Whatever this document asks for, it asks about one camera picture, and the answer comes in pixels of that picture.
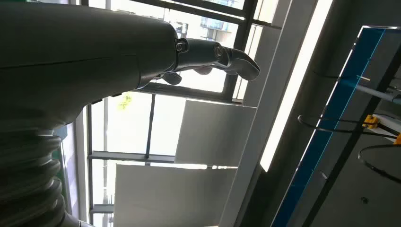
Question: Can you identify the small white flat panel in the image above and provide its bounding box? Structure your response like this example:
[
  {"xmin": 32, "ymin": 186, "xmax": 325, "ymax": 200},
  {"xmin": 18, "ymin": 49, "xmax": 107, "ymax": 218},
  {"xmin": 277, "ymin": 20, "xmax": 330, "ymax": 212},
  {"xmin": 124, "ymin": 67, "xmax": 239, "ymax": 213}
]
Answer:
[{"xmin": 174, "ymin": 98, "xmax": 257, "ymax": 167}]

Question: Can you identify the large white flat panel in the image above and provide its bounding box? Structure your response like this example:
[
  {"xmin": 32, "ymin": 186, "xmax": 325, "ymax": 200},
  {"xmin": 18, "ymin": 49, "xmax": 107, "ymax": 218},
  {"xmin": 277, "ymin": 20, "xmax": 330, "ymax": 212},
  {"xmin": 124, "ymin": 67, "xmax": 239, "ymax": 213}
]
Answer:
[{"xmin": 113, "ymin": 163, "xmax": 238, "ymax": 227}]

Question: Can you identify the white slanted beam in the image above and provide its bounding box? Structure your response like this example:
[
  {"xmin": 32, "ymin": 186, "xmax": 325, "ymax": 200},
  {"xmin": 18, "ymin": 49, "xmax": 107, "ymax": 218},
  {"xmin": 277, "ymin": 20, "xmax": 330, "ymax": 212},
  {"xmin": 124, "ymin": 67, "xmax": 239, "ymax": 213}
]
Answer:
[{"xmin": 218, "ymin": 0, "xmax": 318, "ymax": 227}]

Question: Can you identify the long bright light strip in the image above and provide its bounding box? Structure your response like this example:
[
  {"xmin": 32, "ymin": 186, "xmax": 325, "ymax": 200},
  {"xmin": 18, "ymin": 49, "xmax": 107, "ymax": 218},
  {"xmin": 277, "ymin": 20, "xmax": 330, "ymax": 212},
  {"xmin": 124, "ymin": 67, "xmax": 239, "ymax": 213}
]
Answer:
[{"xmin": 260, "ymin": 0, "xmax": 335, "ymax": 173}]

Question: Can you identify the blue edge strip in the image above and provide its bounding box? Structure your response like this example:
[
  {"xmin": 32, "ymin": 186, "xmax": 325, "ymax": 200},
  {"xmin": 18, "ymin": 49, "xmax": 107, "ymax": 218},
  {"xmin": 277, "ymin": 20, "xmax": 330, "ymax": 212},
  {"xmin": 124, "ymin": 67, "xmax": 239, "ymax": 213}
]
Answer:
[{"xmin": 270, "ymin": 26, "xmax": 401, "ymax": 227}]

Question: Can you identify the black diagonal bar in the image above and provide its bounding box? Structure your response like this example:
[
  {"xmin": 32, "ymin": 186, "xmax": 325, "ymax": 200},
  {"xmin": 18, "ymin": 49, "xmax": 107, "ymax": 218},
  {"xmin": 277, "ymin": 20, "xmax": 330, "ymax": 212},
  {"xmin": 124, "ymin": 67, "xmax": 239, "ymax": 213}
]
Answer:
[{"xmin": 301, "ymin": 46, "xmax": 401, "ymax": 227}]

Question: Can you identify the white tube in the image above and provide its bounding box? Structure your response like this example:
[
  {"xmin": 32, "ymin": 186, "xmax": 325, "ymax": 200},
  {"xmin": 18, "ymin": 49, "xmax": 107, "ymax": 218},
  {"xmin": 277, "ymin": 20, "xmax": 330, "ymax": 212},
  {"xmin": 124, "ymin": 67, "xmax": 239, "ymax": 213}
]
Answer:
[{"xmin": 355, "ymin": 83, "xmax": 401, "ymax": 106}]

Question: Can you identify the long black cable loop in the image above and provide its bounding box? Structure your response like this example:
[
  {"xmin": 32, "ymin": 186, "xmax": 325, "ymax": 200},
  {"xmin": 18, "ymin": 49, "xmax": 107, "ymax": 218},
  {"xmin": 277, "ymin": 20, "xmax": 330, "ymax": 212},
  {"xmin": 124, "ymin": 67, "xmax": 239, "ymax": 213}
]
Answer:
[{"xmin": 297, "ymin": 114, "xmax": 399, "ymax": 140}]

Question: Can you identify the yellow cable connector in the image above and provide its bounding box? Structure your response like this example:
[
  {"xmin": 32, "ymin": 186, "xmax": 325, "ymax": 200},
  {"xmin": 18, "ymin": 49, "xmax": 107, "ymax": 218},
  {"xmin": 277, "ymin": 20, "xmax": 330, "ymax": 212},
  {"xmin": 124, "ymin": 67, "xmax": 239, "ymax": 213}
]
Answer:
[{"xmin": 362, "ymin": 114, "xmax": 381, "ymax": 130}]

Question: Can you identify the short black cable loop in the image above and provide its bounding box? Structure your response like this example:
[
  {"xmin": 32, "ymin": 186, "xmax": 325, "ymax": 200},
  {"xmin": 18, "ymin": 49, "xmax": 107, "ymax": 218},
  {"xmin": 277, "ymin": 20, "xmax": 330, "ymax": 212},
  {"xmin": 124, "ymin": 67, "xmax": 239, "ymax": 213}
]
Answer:
[{"xmin": 357, "ymin": 143, "xmax": 401, "ymax": 184}]

